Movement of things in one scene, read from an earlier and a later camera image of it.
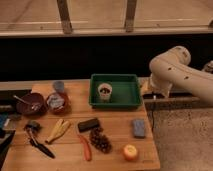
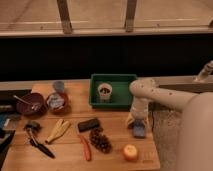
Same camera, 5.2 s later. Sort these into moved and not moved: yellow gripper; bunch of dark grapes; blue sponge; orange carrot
Moved: yellow gripper
Not moved: blue sponge; bunch of dark grapes; orange carrot
